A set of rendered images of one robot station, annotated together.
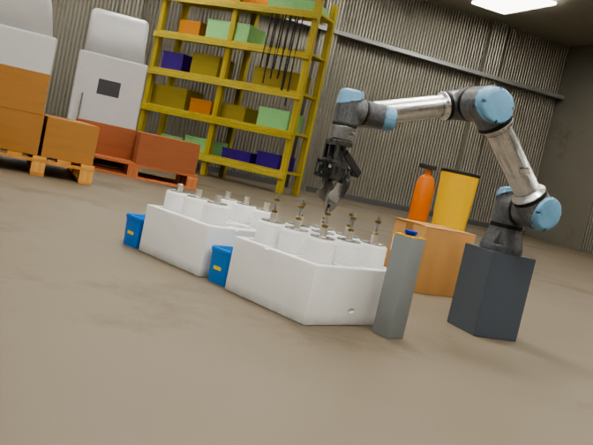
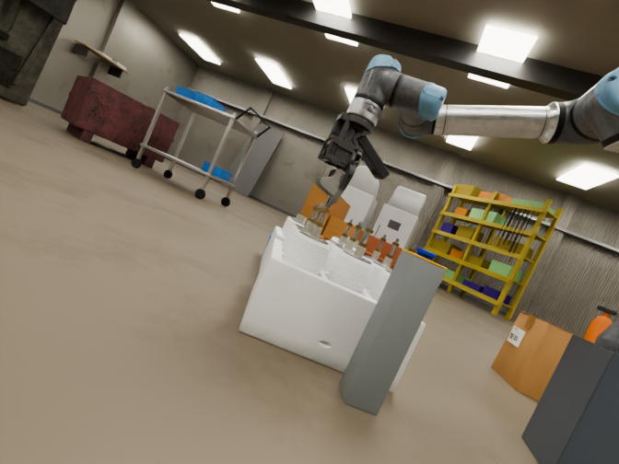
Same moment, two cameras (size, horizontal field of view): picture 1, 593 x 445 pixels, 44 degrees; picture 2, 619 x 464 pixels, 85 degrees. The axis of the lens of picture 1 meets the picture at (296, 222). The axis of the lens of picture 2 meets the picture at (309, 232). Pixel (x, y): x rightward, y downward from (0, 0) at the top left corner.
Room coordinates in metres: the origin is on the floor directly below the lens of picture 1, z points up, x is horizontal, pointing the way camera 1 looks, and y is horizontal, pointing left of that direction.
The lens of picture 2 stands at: (1.56, -0.57, 0.30)
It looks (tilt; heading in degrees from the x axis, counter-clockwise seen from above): 3 degrees down; 37
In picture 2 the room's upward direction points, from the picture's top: 24 degrees clockwise
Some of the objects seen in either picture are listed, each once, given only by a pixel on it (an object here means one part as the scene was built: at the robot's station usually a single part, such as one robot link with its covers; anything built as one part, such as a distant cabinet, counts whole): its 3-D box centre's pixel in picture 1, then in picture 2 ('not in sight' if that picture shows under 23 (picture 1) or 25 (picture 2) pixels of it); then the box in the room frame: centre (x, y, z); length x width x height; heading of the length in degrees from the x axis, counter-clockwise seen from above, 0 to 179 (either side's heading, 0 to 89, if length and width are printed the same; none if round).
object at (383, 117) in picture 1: (374, 116); (417, 101); (2.27, -0.16, 0.64); 0.11 x 0.11 x 0.08; 24
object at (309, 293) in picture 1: (311, 280); (323, 302); (2.39, -0.09, 0.09); 0.39 x 0.39 x 0.18; 44
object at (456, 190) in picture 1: (454, 201); not in sight; (8.66, -1.74, 0.36); 0.47 x 0.46 x 0.72; 21
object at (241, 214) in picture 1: (241, 227); not in sight; (2.87, 0.21, 0.16); 0.10 x 0.10 x 0.18
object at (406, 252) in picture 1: (398, 286); (390, 330); (2.23, -0.35, 0.16); 0.07 x 0.07 x 0.31; 44
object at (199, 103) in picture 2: not in sight; (202, 145); (3.50, 2.63, 0.49); 1.03 x 0.60 x 0.97; 107
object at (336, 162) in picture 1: (334, 161); (345, 145); (2.20, -0.07, 0.48); 0.09 x 0.08 x 0.12; 142
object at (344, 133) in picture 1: (342, 134); (363, 114); (2.21, -0.08, 0.57); 0.08 x 0.08 x 0.05
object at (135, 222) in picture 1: (161, 233); not in sight; (2.94, 0.52, 0.06); 0.30 x 0.11 x 0.12; 135
